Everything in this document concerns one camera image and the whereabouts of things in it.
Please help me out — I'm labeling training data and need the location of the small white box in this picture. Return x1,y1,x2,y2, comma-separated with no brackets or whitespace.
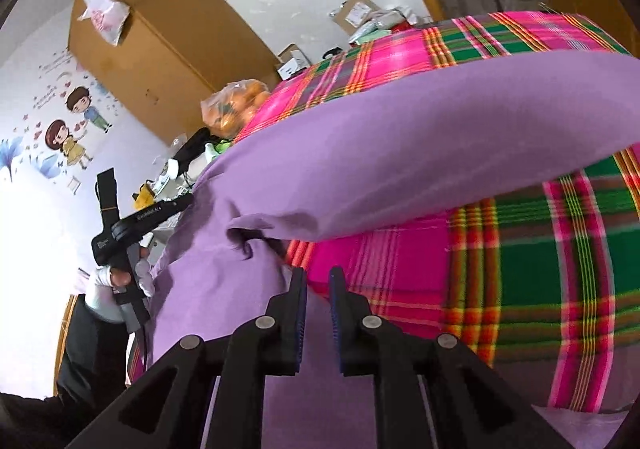
277,44,313,80

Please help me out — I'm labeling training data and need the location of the brown cardboard box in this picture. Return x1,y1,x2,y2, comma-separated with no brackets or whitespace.
329,0,383,35

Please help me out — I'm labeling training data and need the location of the cartoon couple wall sticker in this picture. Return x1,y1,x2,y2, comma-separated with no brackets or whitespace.
0,49,121,185

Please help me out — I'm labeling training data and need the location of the pink green plaid bedsheet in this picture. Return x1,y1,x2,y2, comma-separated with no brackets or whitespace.
127,12,640,415

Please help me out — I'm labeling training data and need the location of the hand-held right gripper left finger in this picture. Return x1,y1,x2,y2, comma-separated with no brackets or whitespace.
65,268,307,449

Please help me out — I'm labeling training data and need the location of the purple fleece garment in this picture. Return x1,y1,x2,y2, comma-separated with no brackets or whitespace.
149,49,640,449

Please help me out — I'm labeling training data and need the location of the white plastic bag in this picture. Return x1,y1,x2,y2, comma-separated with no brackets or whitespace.
77,0,131,47

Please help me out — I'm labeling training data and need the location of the wooden wardrobe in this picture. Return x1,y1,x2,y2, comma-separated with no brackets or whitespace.
67,0,283,146

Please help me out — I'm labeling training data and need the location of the bag of oranges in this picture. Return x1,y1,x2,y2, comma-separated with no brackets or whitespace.
201,79,271,140

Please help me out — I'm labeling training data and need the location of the person's left forearm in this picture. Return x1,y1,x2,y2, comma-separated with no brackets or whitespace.
84,266,128,324

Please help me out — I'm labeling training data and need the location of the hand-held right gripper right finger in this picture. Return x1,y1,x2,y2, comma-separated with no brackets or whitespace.
329,266,576,449

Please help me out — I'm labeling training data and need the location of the yellow bag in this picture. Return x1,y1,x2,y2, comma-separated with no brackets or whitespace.
132,183,156,210

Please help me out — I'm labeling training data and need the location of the black bag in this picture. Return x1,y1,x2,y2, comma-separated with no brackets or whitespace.
172,128,213,172

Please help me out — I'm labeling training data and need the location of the person's dark clothing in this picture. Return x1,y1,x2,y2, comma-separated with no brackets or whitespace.
0,299,132,449

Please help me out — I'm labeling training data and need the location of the grey plastic parcel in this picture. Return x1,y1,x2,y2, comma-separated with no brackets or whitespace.
350,6,433,46

